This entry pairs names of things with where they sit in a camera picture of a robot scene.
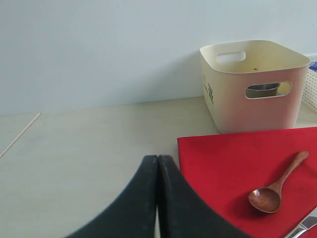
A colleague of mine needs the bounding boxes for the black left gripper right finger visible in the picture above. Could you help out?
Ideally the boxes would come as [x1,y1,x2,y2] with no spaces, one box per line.
[158,155,249,238]

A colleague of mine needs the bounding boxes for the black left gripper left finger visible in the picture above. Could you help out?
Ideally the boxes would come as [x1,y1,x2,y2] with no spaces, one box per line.
[68,155,158,238]

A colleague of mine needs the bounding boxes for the red table cloth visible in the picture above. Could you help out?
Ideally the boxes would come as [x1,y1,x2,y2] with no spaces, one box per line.
[177,127,317,238]

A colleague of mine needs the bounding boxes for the brown wooden spoon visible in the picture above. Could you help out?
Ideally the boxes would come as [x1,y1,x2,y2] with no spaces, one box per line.
[248,151,309,214]

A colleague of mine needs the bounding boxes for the metal table knife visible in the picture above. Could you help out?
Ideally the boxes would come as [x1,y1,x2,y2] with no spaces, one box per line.
[285,208,317,238]

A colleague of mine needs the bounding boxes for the stainless steel cup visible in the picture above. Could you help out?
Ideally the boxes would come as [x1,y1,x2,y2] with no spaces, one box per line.
[246,83,280,98]

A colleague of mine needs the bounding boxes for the blue silver milk carton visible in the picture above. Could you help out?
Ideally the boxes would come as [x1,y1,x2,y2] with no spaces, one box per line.
[309,59,317,72]

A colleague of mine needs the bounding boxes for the cream plastic storage bin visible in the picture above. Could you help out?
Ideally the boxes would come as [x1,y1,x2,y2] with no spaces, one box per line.
[200,40,310,133]

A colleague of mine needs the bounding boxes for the white perforated plastic basket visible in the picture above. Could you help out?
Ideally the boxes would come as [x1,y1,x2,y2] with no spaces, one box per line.
[302,69,317,113]

